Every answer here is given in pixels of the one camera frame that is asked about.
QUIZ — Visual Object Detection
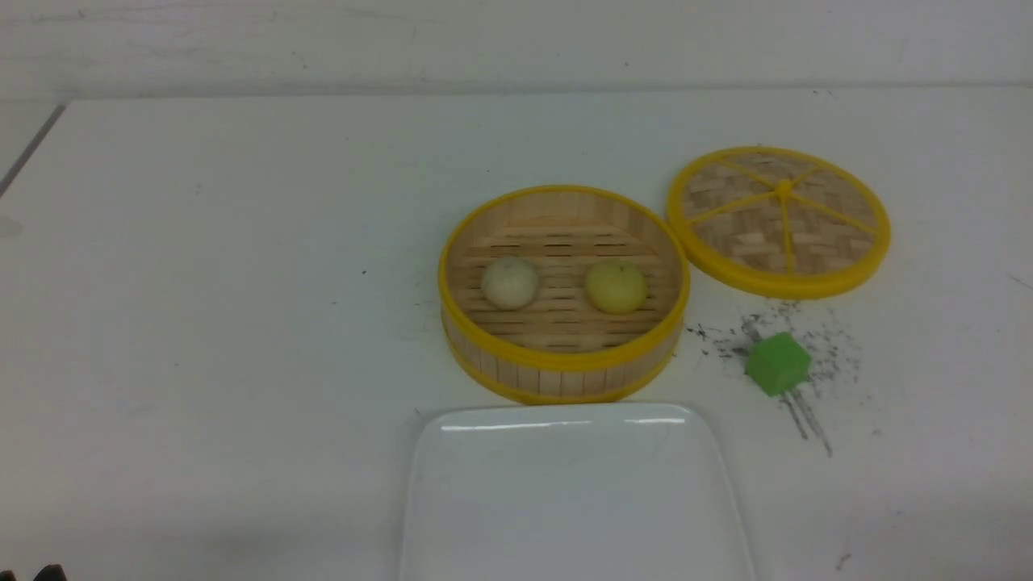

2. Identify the white steamed bun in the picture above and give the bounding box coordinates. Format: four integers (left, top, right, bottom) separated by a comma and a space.
480, 255, 540, 311

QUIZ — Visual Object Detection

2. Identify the yellow steamed bun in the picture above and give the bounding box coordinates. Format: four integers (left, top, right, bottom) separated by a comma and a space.
584, 259, 649, 314

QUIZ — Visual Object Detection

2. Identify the white rectangular plate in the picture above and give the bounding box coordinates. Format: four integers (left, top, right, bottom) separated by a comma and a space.
398, 402, 757, 580

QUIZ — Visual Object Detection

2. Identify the yellow bamboo steamer basket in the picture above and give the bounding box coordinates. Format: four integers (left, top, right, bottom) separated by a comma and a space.
437, 185, 690, 405

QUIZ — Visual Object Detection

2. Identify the green cube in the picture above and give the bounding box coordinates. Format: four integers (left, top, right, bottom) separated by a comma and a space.
745, 333, 813, 398

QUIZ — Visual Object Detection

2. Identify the yellow bamboo steamer lid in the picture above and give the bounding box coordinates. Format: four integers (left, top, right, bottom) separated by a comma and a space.
667, 146, 893, 301

